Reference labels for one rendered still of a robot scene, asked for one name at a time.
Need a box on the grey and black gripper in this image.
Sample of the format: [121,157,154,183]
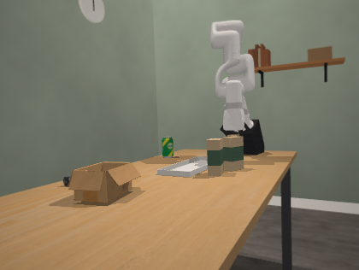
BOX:
[220,109,250,137]

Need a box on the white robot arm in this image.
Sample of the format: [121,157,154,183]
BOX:
[210,21,255,129]

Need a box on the brown cardboard box with flaps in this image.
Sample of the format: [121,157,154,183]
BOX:
[68,161,141,203]

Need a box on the green drink can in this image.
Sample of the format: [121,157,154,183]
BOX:
[162,137,174,158]

